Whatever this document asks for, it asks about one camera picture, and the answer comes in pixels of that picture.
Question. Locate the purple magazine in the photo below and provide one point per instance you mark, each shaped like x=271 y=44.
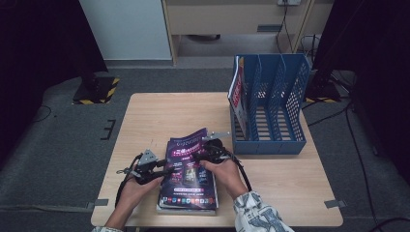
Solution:
x=190 y=193

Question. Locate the white power strip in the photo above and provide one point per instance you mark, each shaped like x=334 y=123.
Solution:
x=289 y=2

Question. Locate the person's right hand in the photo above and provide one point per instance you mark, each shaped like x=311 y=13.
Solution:
x=228 y=177

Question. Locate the person's left hand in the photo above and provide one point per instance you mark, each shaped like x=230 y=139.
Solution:
x=135 y=196

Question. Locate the white cabinet panel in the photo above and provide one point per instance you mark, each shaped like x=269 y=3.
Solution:
x=129 y=29

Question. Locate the white picture-grid magazine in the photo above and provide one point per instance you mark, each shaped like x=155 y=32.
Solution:
x=187 y=212

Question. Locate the black stand with striped base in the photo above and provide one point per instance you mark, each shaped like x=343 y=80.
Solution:
x=96 y=88
x=322 y=88

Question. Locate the black floor tape mark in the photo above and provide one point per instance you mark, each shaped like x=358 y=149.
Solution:
x=109 y=129

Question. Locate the black curtain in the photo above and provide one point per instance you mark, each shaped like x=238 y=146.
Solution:
x=370 y=48
x=38 y=48

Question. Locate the blue file rack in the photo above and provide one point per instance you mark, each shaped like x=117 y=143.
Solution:
x=267 y=148

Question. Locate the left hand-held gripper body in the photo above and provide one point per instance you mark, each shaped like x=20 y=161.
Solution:
x=145 y=169

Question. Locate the grey tape strip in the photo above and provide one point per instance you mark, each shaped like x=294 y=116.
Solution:
x=334 y=203
x=100 y=203

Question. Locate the black and red magazine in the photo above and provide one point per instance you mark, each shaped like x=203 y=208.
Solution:
x=238 y=96

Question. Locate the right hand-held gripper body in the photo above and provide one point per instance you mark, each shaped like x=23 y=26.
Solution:
x=214 y=151

